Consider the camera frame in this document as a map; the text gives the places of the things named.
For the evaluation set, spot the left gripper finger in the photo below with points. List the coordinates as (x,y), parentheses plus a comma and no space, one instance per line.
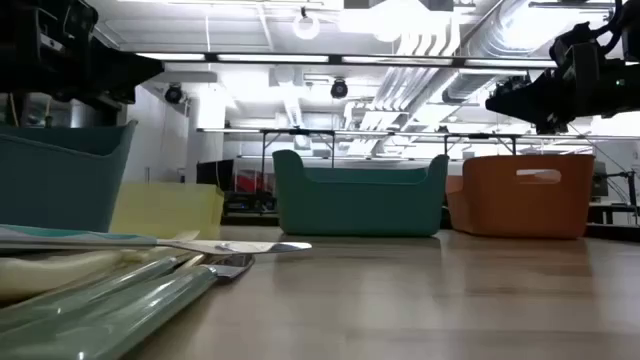
(140,66)
(137,85)

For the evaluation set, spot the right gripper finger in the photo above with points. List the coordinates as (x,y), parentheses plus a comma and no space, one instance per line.
(525,109)
(522,92)

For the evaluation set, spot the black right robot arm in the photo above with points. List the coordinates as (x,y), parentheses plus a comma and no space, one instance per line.
(631,47)

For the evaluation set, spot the black-legged folding table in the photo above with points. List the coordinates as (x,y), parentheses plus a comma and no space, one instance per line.
(480,135)

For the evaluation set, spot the orange plastic bin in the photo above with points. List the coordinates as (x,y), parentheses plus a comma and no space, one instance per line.
(520,210)

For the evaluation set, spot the black monitor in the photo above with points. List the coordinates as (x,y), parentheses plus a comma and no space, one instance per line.
(215,174)

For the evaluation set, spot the teal blue plastic bin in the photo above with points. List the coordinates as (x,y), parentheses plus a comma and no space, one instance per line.
(60,185)

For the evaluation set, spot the black equipment stand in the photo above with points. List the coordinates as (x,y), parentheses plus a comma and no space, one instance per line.
(632,195)

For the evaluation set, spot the translucent yellow plastic bin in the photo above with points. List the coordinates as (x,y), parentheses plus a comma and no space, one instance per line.
(170,210)

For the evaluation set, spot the long ceiling light bar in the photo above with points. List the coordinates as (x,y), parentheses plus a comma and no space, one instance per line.
(275,58)

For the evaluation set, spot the red object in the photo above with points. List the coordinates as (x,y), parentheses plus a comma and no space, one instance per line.
(250,182)

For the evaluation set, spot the green plastic bin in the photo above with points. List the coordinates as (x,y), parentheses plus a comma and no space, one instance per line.
(360,210)

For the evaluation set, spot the black ceiling camera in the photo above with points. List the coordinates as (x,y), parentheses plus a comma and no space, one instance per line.
(339,89)
(173,94)

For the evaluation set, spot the silver ventilation duct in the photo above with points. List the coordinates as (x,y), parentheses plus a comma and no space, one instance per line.
(475,85)

